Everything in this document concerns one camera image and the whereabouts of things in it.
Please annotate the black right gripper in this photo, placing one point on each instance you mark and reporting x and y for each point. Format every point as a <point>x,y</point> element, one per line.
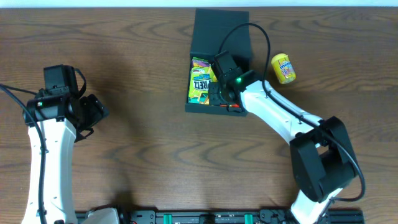
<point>216,92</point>

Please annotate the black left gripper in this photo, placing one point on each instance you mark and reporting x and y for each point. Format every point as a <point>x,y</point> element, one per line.
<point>94,111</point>

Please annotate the red potato chips can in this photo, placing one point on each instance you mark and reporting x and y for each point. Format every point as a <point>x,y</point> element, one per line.
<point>231,106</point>

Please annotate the green Pretz snack box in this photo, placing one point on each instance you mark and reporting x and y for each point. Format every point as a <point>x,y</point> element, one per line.
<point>201,75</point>

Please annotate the yellow Mentos candy bottle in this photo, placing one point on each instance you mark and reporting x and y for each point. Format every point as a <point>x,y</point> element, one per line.
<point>283,68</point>

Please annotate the black gift box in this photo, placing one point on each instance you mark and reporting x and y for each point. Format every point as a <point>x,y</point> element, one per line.
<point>210,33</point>

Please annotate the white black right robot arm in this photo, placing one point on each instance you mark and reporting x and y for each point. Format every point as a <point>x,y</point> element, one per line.
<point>322,156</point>

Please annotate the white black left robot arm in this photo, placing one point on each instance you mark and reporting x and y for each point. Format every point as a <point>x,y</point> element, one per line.
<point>56,119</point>

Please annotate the black mounting rail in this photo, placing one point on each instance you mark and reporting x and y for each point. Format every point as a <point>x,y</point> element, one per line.
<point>217,217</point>

